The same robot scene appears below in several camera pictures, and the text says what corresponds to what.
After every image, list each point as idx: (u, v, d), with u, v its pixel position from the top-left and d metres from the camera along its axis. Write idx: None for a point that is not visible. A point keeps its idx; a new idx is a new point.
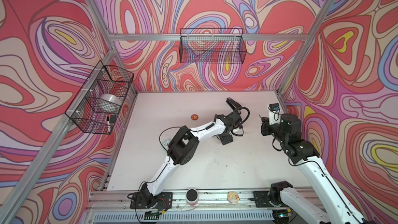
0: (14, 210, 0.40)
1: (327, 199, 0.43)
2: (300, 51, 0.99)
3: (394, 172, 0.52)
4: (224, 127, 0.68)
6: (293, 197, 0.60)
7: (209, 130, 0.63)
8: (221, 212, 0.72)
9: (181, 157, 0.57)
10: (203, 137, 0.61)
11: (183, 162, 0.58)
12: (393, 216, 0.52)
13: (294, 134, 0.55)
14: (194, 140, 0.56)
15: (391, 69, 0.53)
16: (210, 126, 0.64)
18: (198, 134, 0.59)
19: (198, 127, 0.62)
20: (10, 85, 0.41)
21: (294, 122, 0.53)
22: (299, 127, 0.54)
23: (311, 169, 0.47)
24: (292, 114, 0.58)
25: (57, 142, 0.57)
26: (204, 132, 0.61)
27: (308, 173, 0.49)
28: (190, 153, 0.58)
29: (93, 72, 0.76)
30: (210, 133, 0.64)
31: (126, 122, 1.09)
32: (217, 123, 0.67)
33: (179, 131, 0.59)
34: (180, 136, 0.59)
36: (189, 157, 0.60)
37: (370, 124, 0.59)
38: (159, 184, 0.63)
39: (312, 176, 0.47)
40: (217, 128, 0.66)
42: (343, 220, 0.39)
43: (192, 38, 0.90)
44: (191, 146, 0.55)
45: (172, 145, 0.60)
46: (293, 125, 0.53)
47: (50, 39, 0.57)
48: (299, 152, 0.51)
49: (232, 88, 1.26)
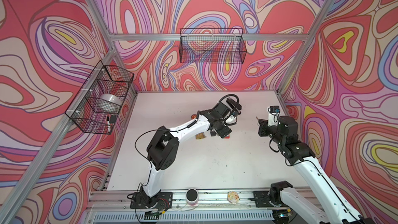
0: (14, 210, 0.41)
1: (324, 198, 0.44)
2: (300, 51, 0.99)
3: (393, 172, 0.53)
4: (208, 123, 0.63)
6: (293, 197, 0.60)
7: (190, 128, 0.57)
8: (221, 212, 0.72)
9: (161, 162, 0.51)
10: (185, 136, 0.55)
11: (164, 166, 0.53)
12: (393, 216, 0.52)
13: (290, 136, 0.57)
14: (172, 140, 0.50)
15: (391, 69, 0.53)
16: (192, 125, 0.58)
18: (179, 134, 0.53)
19: (179, 126, 0.56)
20: (10, 86, 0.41)
21: (291, 124, 0.55)
22: (294, 130, 0.56)
23: (307, 169, 0.49)
24: (289, 117, 0.60)
25: (57, 142, 0.57)
26: (185, 131, 0.55)
27: (304, 173, 0.50)
28: (171, 155, 0.52)
29: (93, 72, 0.76)
30: (193, 131, 0.58)
31: (126, 122, 1.09)
32: (200, 121, 0.61)
33: (156, 134, 0.53)
34: (157, 139, 0.52)
36: (171, 160, 0.54)
37: (370, 124, 0.59)
38: (154, 184, 0.61)
39: (308, 175, 0.49)
40: (201, 125, 0.61)
42: (341, 218, 0.40)
43: (192, 38, 0.90)
44: (170, 148, 0.49)
45: (151, 150, 0.54)
46: (289, 128, 0.55)
47: (50, 39, 0.57)
48: (295, 152, 0.53)
49: (232, 88, 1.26)
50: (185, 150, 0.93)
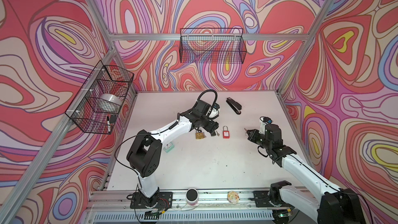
0: (14, 210, 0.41)
1: (309, 184, 0.49)
2: (300, 51, 0.99)
3: (394, 172, 0.52)
4: (190, 123, 0.62)
6: (291, 192, 0.61)
7: (172, 129, 0.56)
8: (221, 212, 0.72)
9: (144, 168, 0.47)
10: (167, 138, 0.53)
11: (148, 172, 0.49)
12: (393, 216, 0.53)
13: (275, 141, 0.66)
14: (154, 143, 0.48)
15: (391, 69, 0.53)
16: (174, 125, 0.58)
18: (161, 136, 0.51)
19: (159, 128, 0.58)
20: (10, 86, 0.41)
21: (275, 131, 0.64)
22: (279, 136, 0.65)
23: (291, 162, 0.57)
24: (274, 125, 0.69)
25: (57, 142, 0.57)
26: (167, 133, 0.53)
27: (290, 167, 0.56)
28: (155, 159, 0.49)
29: (93, 72, 0.76)
30: (175, 132, 0.56)
31: (126, 122, 1.09)
32: (182, 121, 0.61)
33: (137, 138, 0.50)
34: (138, 144, 0.49)
36: (155, 165, 0.50)
37: (370, 123, 0.59)
38: (147, 187, 0.60)
39: (294, 167, 0.55)
40: (183, 126, 0.60)
42: (323, 191, 0.44)
43: (192, 38, 0.90)
44: (153, 152, 0.47)
45: (131, 157, 0.50)
46: (274, 134, 0.64)
47: (50, 38, 0.57)
48: (280, 154, 0.61)
49: (232, 88, 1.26)
50: (185, 150, 0.93)
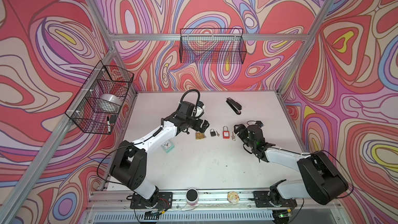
0: (14, 210, 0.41)
1: (291, 164, 0.54)
2: (300, 51, 0.99)
3: (394, 172, 0.52)
4: (175, 127, 0.60)
6: (285, 184, 0.64)
7: (157, 136, 0.53)
8: (221, 212, 0.72)
9: (129, 181, 0.44)
10: (153, 145, 0.51)
11: (134, 184, 0.46)
12: (393, 216, 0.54)
13: (258, 140, 0.71)
14: (139, 154, 0.45)
15: (391, 69, 0.53)
16: (158, 132, 0.55)
18: (145, 145, 0.48)
19: (143, 137, 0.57)
20: (10, 85, 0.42)
21: (256, 131, 0.70)
22: (261, 135, 0.71)
23: (272, 151, 0.63)
24: (256, 126, 0.74)
25: (57, 142, 0.57)
26: (152, 141, 0.51)
27: (274, 157, 0.62)
28: (141, 169, 0.46)
29: (93, 72, 0.76)
30: (159, 139, 0.54)
31: (126, 122, 1.09)
32: (167, 126, 0.59)
33: (120, 149, 0.46)
34: (122, 155, 0.46)
36: (141, 175, 0.47)
37: (370, 123, 0.59)
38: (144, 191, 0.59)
39: (275, 155, 0.61)
40: (168, 131, 0.58)
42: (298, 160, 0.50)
43: (192, 38, 0.90)
44: (138, 163, 0.44)
45: (115, 171, 0.46)
46: (256, 134, 0.70)
47: (50, 39, 0.57)
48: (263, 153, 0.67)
49: (232, 88, 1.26)
50: (185, 151, 0.93)
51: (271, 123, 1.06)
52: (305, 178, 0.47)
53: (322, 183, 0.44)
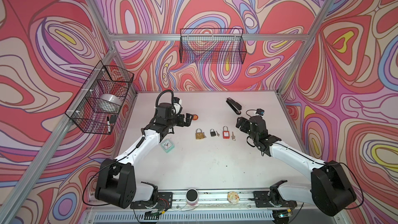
0: (14, 210, 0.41)
1: (300, 166, 0.50)
2: (300, 51, 0.99)
3: (394, 172, 0.52)
4: (158, 134, 0.59)
6: (288, 186, 0.63)
7: (140, 148, 0.51)
8: (221, 212, 0.72)
9: (121, 199, 0.42)
10: (138, 157, 0.48)
11: (127, 202, 0.44)
12: (393, 216, 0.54)
13: (261, 132, 0.67)
14: (125, 169, 0.42)
15: (391, 69, 0.53)
16: (141, 143, 0.53)
18: (130, 158, 0.46)
19: (126, 151, 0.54)
20: (10, 85, 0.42)
21: (259, 122, 0.66)
22: (263, 127, 0.66)
23: (278, 149, 0.58)
24: (258, 117, 0.70)
25: (56, 142, 0.57)
26: (136, 153, 0.49)
27: (280, 155, 0.58)
28: (130, 185, 0.43)
29: (93, 72, 0.76)
30: (143, 150, 0.52)
31: (126, 122, 1.10)
32: (148, 135, 0.57)
33: (104, 169, 0.43)
34: (106, 175, 0.43)
36: (132, 191, 0.46)
37: (370, 124, 0.59)
38: (144, 191, 0.59)
39: (281, 153, 0.57)
40: (151, 139, 0.56)
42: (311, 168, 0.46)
43: (192, 38, 0.90)
44: (126, 178, 0.42)
45: (102, 193, 0.43)
46: (259, 125, 0.66)
47: (50, 39, 0.57)
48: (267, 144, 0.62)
49: (232, 88, 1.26)
50: (185, 151, 0.93)
51: (271, 123, 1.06)
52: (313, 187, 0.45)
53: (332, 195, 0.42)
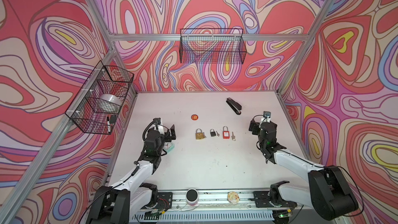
0: (14, 210, 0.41)
1: (301, 170, 0.51)
2: (300, 51, 0.99)
3: (393, 172, 0.53)
4: (152, 163, 0.62)
6: (289, 187, 0.62)
7: (136, 175, 0.53)
8: (221, 212, 0.72)
9: None
10: (133, 185, 0.49)
11: None
12: (393, 216, 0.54)
13: (270, 140, 0.68)
14: (121, 194, 0.43)
15: (391, 70, 0.53)
16: (137, 170, 0.55)
18: (126, 184, 0.47)
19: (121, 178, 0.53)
20: (10, 85, 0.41)
21: (270, 131, 0.66)
22: (273, 135, 0.67)
23: (282, 154, 0.61)
24: (269, 124, 0.70)
25: (56, 143, 0.57)
26: (131, 180, 0.50)
27: (282, 160, 0.60)
28: (125, 214, 0.42)
29: (93, 72, 0.76)
30: (139, 177, 0.53)
31: (126, 122, 1.09)
32: (143, 164, 0.59)
33: (99, 198, 0.42)
34: (101, 204, 0.42)
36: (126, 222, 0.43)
37: (369, 124, 0.60)
38: (140, 202, 0.57)
39: (284, 158, 0.59)
40: (145, 168, 0.58)
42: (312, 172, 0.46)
43: (192, 38, 0.90)
44: (122, 202, 0.42)
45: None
46: (269, 134, 0.67)
47: (50, 39, 0.57)
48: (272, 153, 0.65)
49: (232, 88, 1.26)
50: (185, 151, 0.93)
51: None
52: (313, 190, 0.45)
53: (329, 199, 0.42)
